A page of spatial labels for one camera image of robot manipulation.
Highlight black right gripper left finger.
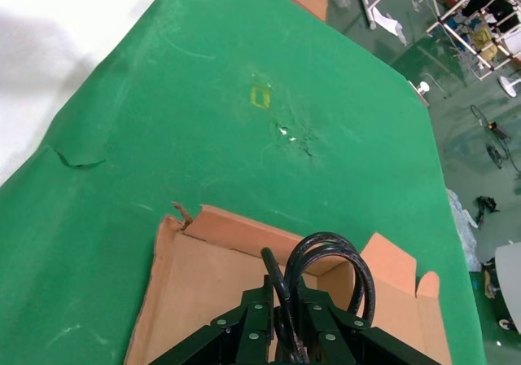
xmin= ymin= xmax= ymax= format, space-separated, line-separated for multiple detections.
xmin=148 ymin=275 xmax=274 ymax=365

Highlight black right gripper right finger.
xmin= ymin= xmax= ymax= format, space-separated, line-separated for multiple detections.
xmin=299 ymin=287 xmax=443 ymax=365

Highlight black power cable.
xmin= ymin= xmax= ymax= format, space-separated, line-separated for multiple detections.
xmin=260 ymin=231 xmax=376 ymax=365

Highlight open cardboard box torn rim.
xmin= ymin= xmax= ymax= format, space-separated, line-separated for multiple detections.
xmin=124 ymin=201 xmax=453 ymax=365

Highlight green table cloth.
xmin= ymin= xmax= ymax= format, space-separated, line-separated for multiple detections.
xmin=0 ymin=0 xmax=489 ymax=365

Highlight clear plastic sheet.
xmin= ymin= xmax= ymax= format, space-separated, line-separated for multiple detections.
xmin=446 ymin=188 xmax=482 ymax=273

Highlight grey round base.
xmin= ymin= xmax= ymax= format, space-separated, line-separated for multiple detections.
xmin=494 ymin=241 xmax=521 ymax=333

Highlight black rag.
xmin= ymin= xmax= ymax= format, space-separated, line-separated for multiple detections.
xmin=474 ymin=196 xmax=500 ymax=230

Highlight white floor stand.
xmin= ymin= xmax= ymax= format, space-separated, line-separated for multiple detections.
xmin=357 ymin=0 xmax=410 ymax=31

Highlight white crumpled cloth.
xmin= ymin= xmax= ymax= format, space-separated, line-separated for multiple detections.
xmin=370 ymin=7 xmax=409 ymax=47

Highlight black power strip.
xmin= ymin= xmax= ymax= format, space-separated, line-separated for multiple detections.
xmin=486 ymin=120 xmax=510 ymax=139

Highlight white standing fan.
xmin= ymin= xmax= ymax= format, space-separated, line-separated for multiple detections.
xmin=498 ymin=75 xmax=521 ymax=98

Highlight white pipe rack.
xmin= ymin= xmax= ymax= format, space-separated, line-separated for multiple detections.
xmin=425 ymin=0 xmax=521 ymax=81

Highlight black cable coil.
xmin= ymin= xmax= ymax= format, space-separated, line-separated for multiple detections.
xmin=486 ymin=143 xmax=506 ymax=170

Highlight white-handled table clamp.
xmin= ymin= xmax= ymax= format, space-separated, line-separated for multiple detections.
xmin=409 ymin=79 xmax=431 ymax=106

